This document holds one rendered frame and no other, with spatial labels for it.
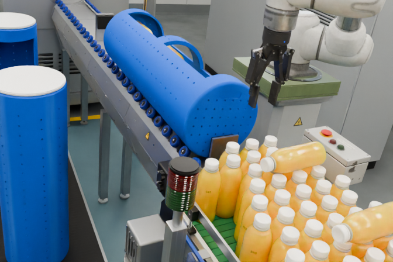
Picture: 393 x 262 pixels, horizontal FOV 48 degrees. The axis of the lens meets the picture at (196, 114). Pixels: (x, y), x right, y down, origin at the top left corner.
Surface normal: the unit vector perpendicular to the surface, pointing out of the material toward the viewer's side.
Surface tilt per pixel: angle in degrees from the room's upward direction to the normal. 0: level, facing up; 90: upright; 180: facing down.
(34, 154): 90
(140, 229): 0
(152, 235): 0
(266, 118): 90
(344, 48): 115
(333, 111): 90
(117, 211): 0
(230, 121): 90
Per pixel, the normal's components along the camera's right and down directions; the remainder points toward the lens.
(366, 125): 0.41, 0.46
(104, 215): 0.12, -0.88
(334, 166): -0.88, 0.11
